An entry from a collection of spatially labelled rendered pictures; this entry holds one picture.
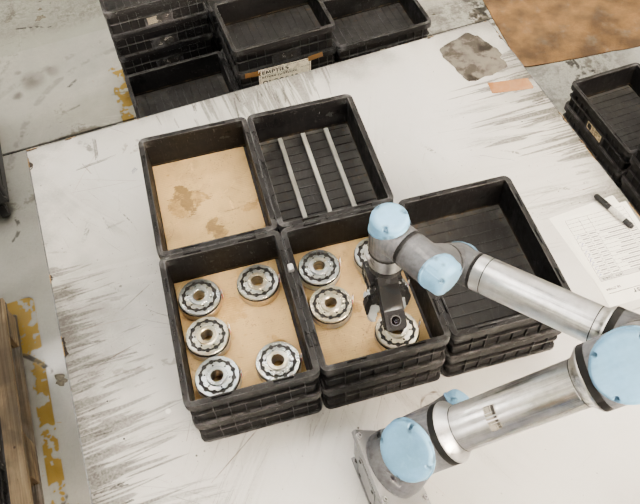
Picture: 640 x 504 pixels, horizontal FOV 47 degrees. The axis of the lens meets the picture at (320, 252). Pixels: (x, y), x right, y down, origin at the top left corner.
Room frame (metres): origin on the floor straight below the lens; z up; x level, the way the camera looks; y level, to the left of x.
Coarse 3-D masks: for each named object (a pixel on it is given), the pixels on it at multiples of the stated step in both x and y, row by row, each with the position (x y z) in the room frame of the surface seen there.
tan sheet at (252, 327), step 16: (224, 272) 1.01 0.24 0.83; (240, 272) 1.01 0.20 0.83; (176, 288) 0.97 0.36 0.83; (224, 288) 0.97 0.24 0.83; (224, 304) 0.92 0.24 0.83; (240, 304) 0.92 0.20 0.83; (272, 304) 0.91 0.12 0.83; (192, 320) 0.88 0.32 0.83; (224, 320) 0.87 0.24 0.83; (240, 320) 0.87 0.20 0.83; (256, 320) 0.87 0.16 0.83; (272, 320) 0.87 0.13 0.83; (288, 320) 0.86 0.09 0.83; (208, 336) 0.83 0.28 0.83; (240, 336) 0.83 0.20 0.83; (256, 336) 0.83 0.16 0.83; (272, 336) 0.82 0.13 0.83; (288, 336) 0.82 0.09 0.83; (240, 352) 0.79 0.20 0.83; (256, 352) 0.78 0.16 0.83; (192, 368) 0.75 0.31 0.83; (240, 368) 0.75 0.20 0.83; (304, 368) 0.73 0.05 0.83
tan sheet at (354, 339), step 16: (352, 240) 1.08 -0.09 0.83; (336, 256) 1.04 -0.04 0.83; (352, 256) 1.03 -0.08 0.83; (352, 272) 0.99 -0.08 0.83; (304, 288) 0.95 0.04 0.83; (352, 288) 0.94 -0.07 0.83; (416, 304) 0.88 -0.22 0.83; (352, 320) 0.85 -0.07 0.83; (368, 320) 0.85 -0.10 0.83; (416, 320) 0.84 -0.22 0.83; (320, 336) 0.81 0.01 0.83; (336, 336) 0.81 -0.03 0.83; (352, 336) 0.81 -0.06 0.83; (368, 336) 0.81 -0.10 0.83; (336, 352) 0.77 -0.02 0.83; (352, 352) 0.77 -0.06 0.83; (368, 352) 0.76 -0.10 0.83
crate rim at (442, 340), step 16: (368, 208) 1.11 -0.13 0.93; (304, 224) 1.07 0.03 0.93; (320, 224) 1.07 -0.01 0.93; (288, 240) 1.03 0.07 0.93; (288, 256) 0.98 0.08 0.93; (304, 304) 0.85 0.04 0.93; (432, 304) 0.82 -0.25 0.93; (448, 336) 0.74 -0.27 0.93; (320, 352) 0.72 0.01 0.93; (384, 352) 0.71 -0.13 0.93; (400, 352) 0.71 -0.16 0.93; (416, 352) 0.72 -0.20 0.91; (320, 368) 0.69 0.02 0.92; (336, 368) 0.68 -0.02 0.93; (352, 368) 0.69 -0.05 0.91
